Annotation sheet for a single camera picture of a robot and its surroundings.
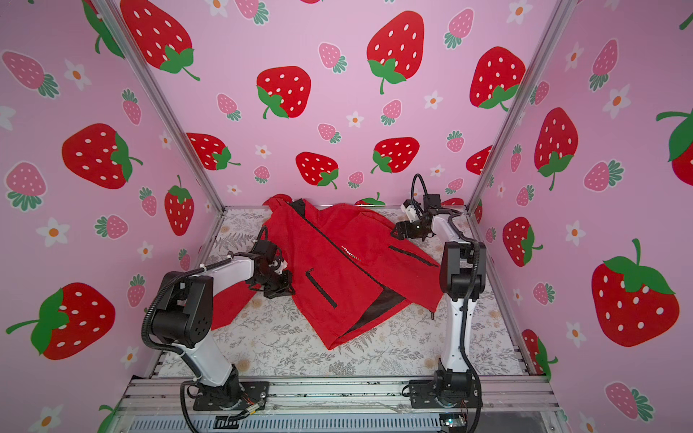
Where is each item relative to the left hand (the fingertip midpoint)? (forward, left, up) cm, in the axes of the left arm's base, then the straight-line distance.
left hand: (297, 290), depth 94 cm
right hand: (+23, -36, +6) cm, 43 cm away
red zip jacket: (+7, -18, 0) cm, 19 cm away
